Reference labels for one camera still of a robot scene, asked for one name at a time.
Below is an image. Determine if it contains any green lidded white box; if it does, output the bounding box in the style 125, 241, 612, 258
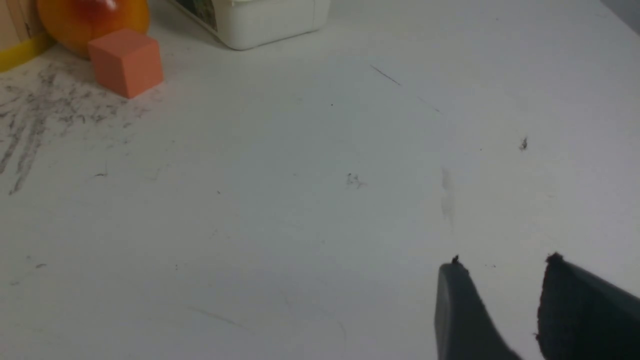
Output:
171, 0, 331, 51

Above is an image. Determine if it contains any orange toy pear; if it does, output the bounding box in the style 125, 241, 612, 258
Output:
36, 0, 150, 59

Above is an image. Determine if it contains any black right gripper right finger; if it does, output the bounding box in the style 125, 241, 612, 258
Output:
535, 253, 640, 360

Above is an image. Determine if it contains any salmon pink cube block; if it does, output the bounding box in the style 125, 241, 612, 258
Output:
87, 28, 164, 100

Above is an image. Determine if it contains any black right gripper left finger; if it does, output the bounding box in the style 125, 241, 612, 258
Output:
434, 256, 521, 360

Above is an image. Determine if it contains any bamboo steamer base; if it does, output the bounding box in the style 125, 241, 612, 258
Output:
0, 0, 57, 73

